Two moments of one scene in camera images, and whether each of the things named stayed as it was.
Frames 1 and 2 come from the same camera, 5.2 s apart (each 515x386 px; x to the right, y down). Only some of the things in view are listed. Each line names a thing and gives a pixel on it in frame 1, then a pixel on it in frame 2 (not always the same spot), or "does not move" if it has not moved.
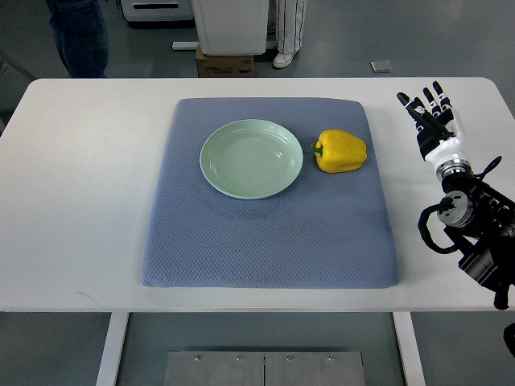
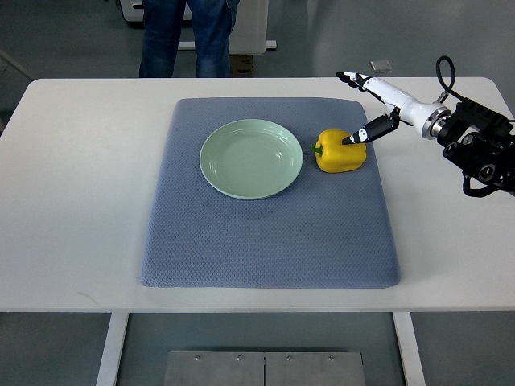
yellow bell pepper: x=338 y=151 does not move
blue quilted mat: x=325 y=230 does not move
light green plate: x=251 y=158 does not move
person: x=82 y=34 -> x=212 y=24
